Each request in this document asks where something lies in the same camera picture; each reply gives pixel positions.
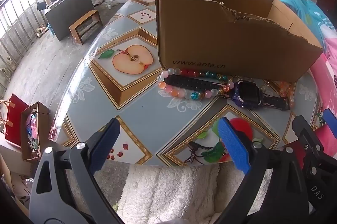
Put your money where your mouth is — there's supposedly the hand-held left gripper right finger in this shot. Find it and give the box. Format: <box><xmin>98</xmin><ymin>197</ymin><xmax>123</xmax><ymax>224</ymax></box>
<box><xmin>218</xmin><ymin>117</ymin><xmax>309</xmax><ymax>224</ymax></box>

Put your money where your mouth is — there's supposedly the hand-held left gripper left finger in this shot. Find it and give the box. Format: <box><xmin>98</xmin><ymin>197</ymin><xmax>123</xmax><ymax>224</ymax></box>
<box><xmin>28</xmin><ymin>118</ymin><xmax>125</xmax><ymax>224</ymax></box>

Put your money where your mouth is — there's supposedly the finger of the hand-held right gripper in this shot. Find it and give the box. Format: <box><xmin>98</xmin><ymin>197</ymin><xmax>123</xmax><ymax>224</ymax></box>
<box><xmin>292</xmin><ymin>115</ymin><xmax>325</xmax><ymax>161</ymax></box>
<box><xmin>322</xmin><ymin>108</ymin><xmax>337</xmax><ymax>136</ymax></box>

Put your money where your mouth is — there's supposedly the orange beaded bracelet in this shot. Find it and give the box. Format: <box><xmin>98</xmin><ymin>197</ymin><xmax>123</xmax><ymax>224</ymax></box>
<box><xmin>263</xmin><ymin>79</ymin><xmax>295</xmax><ymax>104</ymax></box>

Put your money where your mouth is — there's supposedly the purple smartwatch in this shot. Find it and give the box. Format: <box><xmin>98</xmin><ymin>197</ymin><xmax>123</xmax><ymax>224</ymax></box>
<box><xmin>167</xmin><ymin>74</ymin><xmax>290</xmax><ymax>111</ymax></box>

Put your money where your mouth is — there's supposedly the multicolour beaded bracelet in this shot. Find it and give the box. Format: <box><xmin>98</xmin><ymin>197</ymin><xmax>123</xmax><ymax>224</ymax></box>
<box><xmin>157</xmin><ymin>68</ymin><xmax>235</xmax><ymax>100</ymax></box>

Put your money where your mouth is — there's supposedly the brown cardboard box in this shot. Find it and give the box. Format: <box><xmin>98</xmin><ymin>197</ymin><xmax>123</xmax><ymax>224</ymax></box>
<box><xmin>155</xmin><ymin>0</ymin><xmax>324</xmax><ymax>83</ymax></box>

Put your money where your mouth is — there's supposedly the red cloth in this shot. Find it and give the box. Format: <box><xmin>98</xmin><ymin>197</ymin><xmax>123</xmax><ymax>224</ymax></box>
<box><xmin>314</xmin><ymin>124</ymin><xmax>337</xmax><ymax>152</ymax></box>

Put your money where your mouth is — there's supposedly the white plush garment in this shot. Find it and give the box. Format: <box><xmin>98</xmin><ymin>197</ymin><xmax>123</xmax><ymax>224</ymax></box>
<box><xmin>116</xmin><ymin>162</ymin><xmax>248</xmax><ymax>224</ymax></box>

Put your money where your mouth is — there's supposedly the red paper bag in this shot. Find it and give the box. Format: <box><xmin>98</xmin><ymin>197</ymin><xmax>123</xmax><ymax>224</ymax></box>
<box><xmin>0</xmin><ymin>94</ymin><xmax>29</xmax><ymax>143</ymax></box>

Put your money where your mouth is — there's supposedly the wooden stool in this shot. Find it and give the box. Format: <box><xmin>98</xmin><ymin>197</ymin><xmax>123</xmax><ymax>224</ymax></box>
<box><xmin>69</xmin><ymin>10</ymin><xmax>103</xmax><ymax>45</ymax></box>

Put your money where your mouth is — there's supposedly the teal quilt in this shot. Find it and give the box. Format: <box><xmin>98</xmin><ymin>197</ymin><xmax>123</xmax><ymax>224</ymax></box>
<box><xmin>269</xmin><ymin>0</ymin><xmax>337</xmax><ymax>37</ymax></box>

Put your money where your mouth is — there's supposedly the pair of slippers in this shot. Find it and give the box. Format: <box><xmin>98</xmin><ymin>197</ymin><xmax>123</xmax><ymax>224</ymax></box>
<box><xmin>36</xmin><ymin>25</ymin><xmax>49</xmax><ymax>37</ymax></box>

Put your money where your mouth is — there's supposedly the metal balcony railing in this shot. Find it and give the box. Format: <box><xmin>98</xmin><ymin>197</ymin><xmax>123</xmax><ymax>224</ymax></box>
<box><xmin>0</xmin><ymin>0</ymin><xmax>66</xmax><ymax>77</ymax></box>

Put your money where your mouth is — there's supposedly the grey cabinet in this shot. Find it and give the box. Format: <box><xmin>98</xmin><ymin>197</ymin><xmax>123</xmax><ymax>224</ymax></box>
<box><xmin>44</xmin><ymin>0</ymin><xmax>95</xmax><ymax>41</ymax></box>

